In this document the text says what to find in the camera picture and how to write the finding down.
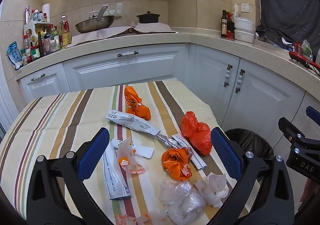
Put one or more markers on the white lidded bowl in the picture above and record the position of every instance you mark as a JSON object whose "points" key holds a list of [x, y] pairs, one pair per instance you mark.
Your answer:
{"points": [[244, 36], [243, 23]]}

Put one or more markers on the white condiment shelf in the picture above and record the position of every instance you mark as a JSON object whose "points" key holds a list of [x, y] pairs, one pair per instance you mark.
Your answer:
{"points": [[37, 25]]}

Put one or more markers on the silver foil wrapper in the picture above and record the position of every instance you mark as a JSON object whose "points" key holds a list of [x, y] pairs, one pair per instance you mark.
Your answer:
{"points": [[168, 141]]}

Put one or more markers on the blue printed packet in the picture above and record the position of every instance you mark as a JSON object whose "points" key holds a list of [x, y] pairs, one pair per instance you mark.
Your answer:
{"points": [[14, 55]]}

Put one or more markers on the orange knotted plastic bag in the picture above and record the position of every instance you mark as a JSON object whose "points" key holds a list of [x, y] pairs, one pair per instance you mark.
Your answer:
{"points": [[140, 111]]}

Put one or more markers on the red-orange plastic bag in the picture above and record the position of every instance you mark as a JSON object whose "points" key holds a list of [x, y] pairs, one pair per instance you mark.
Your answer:
{"points": [[197, 135]]}

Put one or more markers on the white long tube packet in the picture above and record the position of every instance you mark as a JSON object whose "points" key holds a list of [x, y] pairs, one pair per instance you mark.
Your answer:
{"points": [[116, 181]]}

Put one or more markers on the flat orange-print wrapper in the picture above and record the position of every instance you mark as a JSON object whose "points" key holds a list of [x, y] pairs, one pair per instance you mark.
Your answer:
{"points": [[130, 220]]}

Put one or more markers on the white cabinet drawer front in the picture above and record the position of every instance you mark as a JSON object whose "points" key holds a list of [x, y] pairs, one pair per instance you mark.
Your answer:
{"points": [[120, 70]]}

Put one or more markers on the white slim bottle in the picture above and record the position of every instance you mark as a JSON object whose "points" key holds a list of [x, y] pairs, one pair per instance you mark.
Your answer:
{"points": [[235, 10]]}

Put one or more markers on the white paper sleeve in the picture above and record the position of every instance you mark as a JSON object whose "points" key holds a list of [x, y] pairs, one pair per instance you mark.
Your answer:
{"points": [[199, 162]]}

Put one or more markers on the dark olive oil bottle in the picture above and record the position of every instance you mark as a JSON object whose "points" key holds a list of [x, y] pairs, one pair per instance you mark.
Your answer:
{"points": [[223, 25]]}

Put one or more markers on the small white wrapper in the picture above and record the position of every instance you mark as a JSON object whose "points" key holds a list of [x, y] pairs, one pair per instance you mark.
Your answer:
{"points": [[116, 143]]}

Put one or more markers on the clear plastic bag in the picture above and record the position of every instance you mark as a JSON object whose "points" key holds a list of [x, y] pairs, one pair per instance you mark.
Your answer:
{"points": [[182, 202]]}

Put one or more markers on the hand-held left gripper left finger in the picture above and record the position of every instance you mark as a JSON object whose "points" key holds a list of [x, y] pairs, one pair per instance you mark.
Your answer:
{"points": [[93, 156]]}

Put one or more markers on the crumpled white tissue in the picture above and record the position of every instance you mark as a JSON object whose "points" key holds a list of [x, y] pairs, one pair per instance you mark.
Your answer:
{"points": [[212, 190]]}

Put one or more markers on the cluster of condiment bottles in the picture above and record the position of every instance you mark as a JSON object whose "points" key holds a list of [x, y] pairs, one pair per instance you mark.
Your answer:
{"points": [[47, 40]]}

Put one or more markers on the black trash bin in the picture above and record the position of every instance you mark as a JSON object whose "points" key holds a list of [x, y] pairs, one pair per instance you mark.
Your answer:
{"points": [[252, 140]]}

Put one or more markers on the translucent orange-print plastic bag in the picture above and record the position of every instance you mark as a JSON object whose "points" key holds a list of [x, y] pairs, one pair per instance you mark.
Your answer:
{"points": [[128, 163]]}

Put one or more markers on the white paper towel roll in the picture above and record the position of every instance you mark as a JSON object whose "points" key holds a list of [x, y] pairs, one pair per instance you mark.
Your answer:
{"points": [[46, 12]]}

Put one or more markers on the dark red-label sauce bottle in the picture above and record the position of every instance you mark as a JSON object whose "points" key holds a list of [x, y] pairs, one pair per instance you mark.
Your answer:
{"points": [[231, 30]]}

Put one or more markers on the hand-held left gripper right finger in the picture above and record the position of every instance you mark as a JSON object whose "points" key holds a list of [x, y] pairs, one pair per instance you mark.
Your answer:
{"points": [[226, 152]]}

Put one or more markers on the clear plastic wrap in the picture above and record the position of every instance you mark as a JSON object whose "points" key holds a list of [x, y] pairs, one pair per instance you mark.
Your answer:
{"points": [[282, 43]]}

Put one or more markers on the orange printed bag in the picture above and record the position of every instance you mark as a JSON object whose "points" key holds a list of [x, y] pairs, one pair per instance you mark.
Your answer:
{"points": [[175, 162]]}

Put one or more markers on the beige stove cover cloth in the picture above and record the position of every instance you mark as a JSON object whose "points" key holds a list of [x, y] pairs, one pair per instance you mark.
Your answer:
{"points": [[112, 33]]}

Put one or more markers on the black lidded pot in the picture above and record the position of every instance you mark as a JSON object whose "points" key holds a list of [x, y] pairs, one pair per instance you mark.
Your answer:
{"points": [[148, 18]]}

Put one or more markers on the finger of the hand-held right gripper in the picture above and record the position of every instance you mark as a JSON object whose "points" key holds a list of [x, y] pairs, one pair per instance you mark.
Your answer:
{"points": [[290, 129], [313, 114]]}

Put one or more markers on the green printed packet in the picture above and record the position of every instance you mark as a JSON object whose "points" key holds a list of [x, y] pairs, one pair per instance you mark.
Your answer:
{"points": [[307, 49]]}

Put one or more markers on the plain white card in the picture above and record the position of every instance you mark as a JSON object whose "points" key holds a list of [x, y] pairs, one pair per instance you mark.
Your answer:
{"points": [[145, 152]]}

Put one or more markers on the white cabinet door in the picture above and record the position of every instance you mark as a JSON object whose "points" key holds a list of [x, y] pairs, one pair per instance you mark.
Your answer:
{"points": [[50, 87], [314, 99], [265, 95], [210, 75]]}

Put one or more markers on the person's right hand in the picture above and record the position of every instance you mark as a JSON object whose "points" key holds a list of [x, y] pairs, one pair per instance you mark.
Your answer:
{"points": [[307, 191]]}

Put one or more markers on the red tray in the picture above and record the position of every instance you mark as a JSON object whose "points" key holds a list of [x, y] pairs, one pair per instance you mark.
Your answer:
{"points": [[298, 59]]}

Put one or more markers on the white wall socket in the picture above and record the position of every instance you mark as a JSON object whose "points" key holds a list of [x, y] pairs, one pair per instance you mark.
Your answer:
{"points": [[111, 12], [119, 9], [245, 8]]}

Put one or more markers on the steel wok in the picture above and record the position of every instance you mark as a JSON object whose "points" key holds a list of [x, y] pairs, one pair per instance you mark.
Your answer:
{"points": [[93, 25]]}

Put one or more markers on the white printed flat packet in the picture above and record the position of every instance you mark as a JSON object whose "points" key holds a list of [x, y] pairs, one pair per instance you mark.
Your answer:
{"points": [[130, 121]]}

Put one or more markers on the red small container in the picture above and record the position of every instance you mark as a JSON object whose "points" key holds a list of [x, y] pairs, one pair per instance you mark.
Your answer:
{"points": [[297, 47]]}

